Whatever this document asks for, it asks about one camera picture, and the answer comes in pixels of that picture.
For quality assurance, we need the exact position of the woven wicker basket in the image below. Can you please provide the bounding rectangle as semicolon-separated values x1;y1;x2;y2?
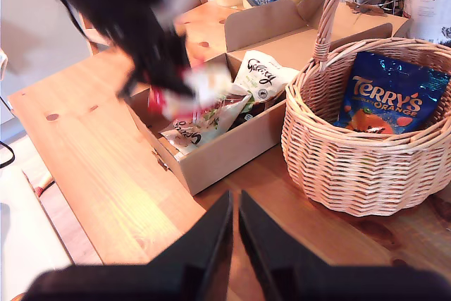
280;0;451;218

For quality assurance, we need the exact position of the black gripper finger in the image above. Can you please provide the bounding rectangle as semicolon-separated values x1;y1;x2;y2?
121;68;156;97
238;190;328;301
154;68;194;97
151;190;235;301

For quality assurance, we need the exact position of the Galaxy mint egg bag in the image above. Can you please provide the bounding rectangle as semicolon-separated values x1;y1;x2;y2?
160;92;255;156

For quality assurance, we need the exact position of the blue Terry's egg bag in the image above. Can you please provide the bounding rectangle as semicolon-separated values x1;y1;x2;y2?
332;51;451;135

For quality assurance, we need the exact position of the black floor cable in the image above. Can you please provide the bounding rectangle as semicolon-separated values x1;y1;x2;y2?
0;140;16;170

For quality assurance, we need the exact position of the white panel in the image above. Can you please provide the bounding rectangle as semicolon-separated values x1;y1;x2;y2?
0;165;73;301

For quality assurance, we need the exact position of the white tin can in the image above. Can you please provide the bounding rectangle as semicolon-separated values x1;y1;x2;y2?
402;0;451;47

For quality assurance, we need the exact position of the brown cardboard box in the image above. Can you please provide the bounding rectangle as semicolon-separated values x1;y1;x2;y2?
125;0;414;197

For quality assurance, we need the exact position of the white Galaxy egg bag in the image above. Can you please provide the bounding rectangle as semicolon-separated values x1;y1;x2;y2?
232;50;301;104

